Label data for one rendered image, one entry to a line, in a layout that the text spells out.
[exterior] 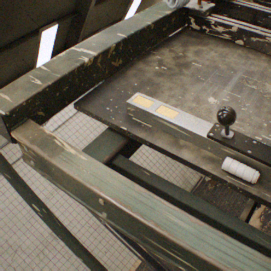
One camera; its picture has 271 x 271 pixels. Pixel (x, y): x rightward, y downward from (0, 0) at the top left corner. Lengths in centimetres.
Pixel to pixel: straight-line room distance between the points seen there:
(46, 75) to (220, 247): 56
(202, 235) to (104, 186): 19
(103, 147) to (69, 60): 26
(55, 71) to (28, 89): 9
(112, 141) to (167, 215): 30
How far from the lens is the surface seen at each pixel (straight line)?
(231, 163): 61
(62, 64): 78
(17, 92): 71
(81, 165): 56
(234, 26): 113
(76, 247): 125
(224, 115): 52
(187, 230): 48
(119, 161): 69
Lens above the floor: 163
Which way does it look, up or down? 1 degrees up
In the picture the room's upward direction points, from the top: 45 degrees counter-clockwise
